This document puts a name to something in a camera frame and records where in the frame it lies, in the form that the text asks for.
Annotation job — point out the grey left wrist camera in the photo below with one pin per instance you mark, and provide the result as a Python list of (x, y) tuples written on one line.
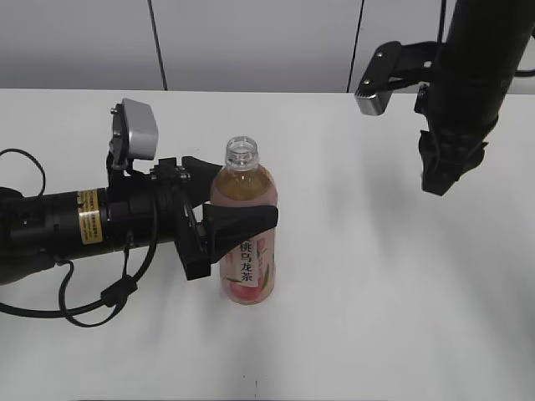
[(134, 133)]

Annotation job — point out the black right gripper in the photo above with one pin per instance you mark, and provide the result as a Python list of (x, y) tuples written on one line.
[(448, 148)]

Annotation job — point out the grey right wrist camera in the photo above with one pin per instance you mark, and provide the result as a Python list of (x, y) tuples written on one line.
[(372, 95)]

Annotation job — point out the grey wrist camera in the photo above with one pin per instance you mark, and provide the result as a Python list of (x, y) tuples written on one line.
[(372, 95), (134, 133)]

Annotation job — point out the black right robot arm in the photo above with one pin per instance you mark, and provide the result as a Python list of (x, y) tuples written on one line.
[(475, 68)]

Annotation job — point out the peach oolong tea bottle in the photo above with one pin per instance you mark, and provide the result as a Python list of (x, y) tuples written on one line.
[(248, 271)]

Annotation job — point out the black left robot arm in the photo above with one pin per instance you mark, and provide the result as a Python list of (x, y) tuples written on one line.
[(38, 231)]

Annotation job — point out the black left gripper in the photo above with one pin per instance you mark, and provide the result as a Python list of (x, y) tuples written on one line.
[(154, 208)]

